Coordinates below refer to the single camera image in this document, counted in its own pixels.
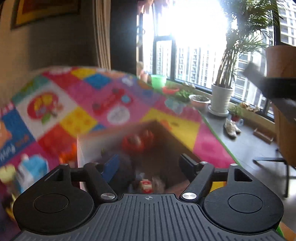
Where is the red figurine toy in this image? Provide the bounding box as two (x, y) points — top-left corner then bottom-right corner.
(121, 130), (154, 154)

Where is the blue tissue pack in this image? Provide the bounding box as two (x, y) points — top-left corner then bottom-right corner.
(15, 154), (49, 194)

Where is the black plush toy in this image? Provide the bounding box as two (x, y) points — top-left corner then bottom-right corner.
(98, 151), (142, 194)

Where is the white cardboard box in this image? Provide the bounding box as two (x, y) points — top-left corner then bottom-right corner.
(77, 120), (200, 194)

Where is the white sneaker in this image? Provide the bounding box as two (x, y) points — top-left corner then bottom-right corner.
(224, 119), (241, 138)

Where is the white plant pot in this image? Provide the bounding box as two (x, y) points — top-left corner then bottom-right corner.
(208, 84), (233, 117)

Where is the pink bowl planter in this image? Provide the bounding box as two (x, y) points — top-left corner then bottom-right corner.
(189, 94), (211, 109)

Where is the palm plant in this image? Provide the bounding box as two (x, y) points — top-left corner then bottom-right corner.
(214, 0), (280, 89)

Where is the colourful cartoon play mat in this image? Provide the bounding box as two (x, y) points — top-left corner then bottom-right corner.
(0, 66), (236, 209)

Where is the green plastic bucket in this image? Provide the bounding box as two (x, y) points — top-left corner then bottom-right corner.
(151, 74), (167, 89)

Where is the beige curtain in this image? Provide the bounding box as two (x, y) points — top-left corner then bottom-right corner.
(92, 0), (111, 70)

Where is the red framed picture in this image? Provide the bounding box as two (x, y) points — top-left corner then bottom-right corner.
(11, 0), (81, 29)

